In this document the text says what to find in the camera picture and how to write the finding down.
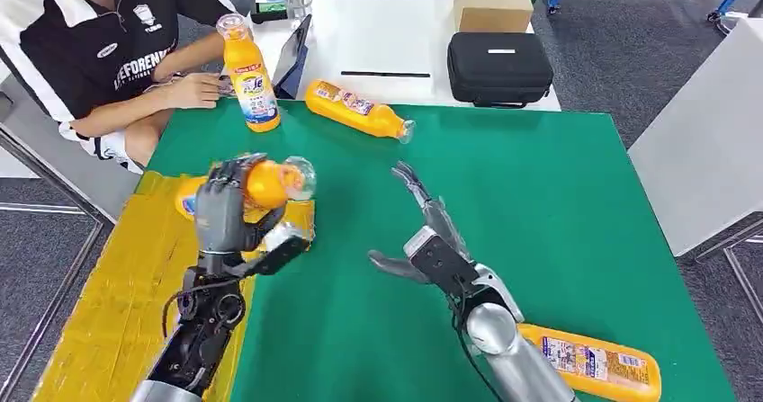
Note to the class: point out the cardboard box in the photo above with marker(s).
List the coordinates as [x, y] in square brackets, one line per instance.
[492, 3]

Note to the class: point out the black stylus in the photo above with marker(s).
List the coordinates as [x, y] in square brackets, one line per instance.
[384, 74]

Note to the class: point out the grey metal-framed table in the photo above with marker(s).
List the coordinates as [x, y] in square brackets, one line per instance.
[59, 161]

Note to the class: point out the person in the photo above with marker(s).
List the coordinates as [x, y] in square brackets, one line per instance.
[83, 48]

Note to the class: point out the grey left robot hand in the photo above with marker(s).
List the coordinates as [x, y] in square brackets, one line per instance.
[220, 214]

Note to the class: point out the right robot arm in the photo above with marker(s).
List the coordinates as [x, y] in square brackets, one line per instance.
[512, 357]

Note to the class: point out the white side table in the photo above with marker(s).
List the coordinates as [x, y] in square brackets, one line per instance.
[703, 137]

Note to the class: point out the green mat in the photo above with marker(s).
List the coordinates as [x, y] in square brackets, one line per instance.
[507, 208]

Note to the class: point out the black carrying case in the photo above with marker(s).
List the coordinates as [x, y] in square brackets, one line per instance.
[498, 68]

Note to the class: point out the small black device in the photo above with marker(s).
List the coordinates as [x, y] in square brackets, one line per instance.
[268, 6]

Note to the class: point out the person's hand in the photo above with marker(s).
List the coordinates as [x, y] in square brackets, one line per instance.
[193, 89]

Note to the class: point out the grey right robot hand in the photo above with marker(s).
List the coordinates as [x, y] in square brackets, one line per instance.
[438, 220]

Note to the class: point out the dark tablet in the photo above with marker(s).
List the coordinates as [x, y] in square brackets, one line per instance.
[292, 59]

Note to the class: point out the orange drink bottle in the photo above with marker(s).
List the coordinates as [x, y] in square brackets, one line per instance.
[357, 110]
[271, 185]
[596, 363]
[253, 77]

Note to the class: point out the yellow sheet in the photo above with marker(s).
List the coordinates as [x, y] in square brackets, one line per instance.
[119, 304]

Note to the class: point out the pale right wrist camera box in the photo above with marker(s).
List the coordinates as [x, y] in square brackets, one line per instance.
[438, 262]

